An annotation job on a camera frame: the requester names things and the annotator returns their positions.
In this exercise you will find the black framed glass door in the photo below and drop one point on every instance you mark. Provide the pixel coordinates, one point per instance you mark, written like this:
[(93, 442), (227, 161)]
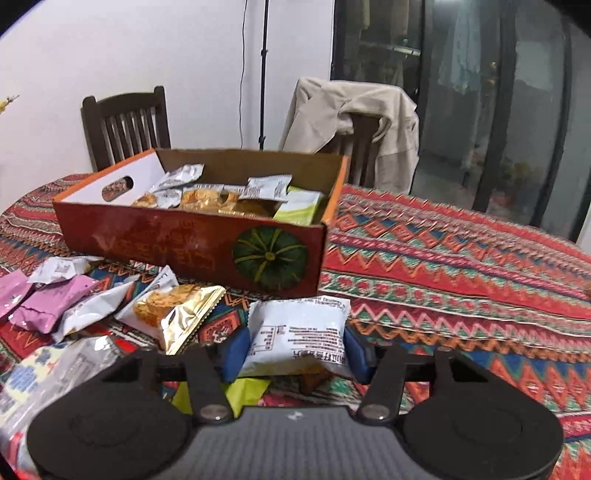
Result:
[(485, 92)]

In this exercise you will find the studio light on stand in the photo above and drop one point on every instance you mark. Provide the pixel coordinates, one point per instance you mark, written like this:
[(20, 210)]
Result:
[(264, 69)]

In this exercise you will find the pile of snack packets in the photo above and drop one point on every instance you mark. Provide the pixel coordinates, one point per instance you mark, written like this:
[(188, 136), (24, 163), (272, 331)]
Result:
[(87, 300)]

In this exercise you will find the yellow flower sprigs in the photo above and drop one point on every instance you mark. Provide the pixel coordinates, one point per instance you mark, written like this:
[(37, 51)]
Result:
[(7, 104)]

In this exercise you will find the beige jacket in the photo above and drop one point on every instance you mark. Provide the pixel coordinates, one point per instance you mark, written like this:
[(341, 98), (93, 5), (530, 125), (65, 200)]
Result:
[(318, 115)]

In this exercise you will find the row of snack packets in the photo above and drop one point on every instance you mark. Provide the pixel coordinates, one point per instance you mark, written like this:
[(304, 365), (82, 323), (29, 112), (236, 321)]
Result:
[(207, 198)]

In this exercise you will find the white snack packet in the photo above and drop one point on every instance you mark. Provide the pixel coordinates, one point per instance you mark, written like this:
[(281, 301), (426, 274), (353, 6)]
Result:
[(300, 332)]

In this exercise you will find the wooden chair under jacket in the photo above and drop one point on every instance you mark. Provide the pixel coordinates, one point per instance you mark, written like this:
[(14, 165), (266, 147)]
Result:
[(362, 147)]

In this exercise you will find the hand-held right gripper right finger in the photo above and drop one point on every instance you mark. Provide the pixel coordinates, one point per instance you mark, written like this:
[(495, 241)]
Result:
[(360, 355)]

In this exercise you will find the orange cardboard box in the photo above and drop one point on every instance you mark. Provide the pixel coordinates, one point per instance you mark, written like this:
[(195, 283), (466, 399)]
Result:
[(184, 240)]

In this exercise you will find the patterned red tablecloth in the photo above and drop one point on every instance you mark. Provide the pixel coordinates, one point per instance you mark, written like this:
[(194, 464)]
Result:
[(438, 277)]

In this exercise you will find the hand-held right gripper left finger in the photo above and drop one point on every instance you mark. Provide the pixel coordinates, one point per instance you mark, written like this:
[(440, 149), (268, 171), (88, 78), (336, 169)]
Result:
[(235, 357)]

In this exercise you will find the dark wooden chair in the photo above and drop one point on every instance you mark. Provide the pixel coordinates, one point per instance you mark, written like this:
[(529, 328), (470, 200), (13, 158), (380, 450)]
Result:
[(124, 124)]

